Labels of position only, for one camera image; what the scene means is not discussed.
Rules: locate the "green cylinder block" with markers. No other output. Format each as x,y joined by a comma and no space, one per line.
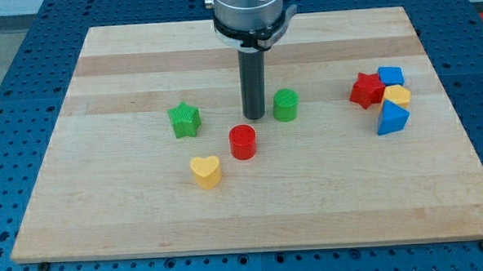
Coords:
285,105

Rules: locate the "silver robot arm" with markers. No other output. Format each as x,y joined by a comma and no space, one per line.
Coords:
250,26

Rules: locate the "green star block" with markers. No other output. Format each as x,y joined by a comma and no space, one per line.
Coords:
185,120

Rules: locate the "red star block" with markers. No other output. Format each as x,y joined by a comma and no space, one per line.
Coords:
368,89

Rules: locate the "red cylinder block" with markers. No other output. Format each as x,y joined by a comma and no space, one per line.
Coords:
242,141

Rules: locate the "yellow heart block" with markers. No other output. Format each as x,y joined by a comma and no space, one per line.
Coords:
207,172

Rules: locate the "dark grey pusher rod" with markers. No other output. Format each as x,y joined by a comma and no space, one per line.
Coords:
251,68

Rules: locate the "wooden board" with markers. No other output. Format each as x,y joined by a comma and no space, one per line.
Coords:
115,183

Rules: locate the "blue triangle block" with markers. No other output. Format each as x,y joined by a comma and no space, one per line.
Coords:
392,118

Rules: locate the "blue cube block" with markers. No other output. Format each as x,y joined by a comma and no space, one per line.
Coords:
391,76

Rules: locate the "yellow hexagon block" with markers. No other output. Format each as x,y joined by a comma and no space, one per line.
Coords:
398,95

